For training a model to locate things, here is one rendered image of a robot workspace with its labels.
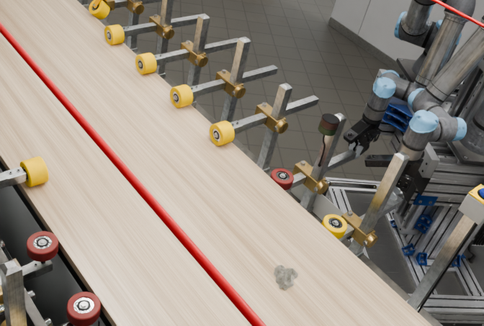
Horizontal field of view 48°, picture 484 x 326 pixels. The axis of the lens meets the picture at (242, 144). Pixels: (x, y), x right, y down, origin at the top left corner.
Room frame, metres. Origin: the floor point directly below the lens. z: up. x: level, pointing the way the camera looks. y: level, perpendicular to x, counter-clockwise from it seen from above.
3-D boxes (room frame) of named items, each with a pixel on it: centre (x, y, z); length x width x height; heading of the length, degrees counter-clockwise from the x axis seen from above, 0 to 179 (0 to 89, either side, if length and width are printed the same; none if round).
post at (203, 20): (2.01, 0.28, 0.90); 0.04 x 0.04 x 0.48; 49
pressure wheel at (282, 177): (1.43, -0.16, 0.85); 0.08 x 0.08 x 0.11
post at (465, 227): (1.18, -0.68, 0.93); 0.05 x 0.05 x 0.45; 49
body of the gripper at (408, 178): (1.43, -0.53, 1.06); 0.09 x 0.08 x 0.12; 69
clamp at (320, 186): (1.53, -0.27, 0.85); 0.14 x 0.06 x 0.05; 49
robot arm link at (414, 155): (1.43, -0.52, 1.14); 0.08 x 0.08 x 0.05
